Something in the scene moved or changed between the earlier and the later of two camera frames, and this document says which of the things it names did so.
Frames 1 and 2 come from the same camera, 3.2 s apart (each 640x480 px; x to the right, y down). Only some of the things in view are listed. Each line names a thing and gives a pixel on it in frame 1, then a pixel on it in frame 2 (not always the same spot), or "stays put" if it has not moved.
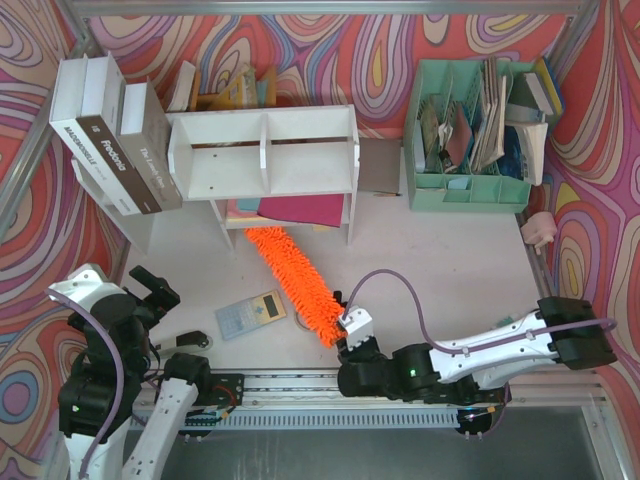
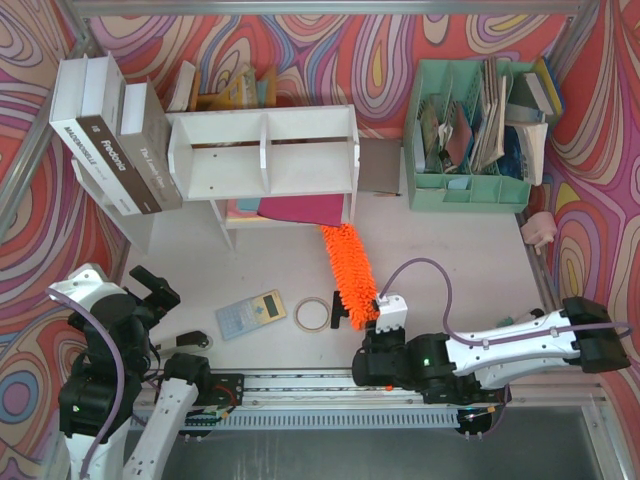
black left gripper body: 153,292 stays put
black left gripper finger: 161,293 stays put
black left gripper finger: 150,314 stays put
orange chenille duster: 315,299 -> 354,274
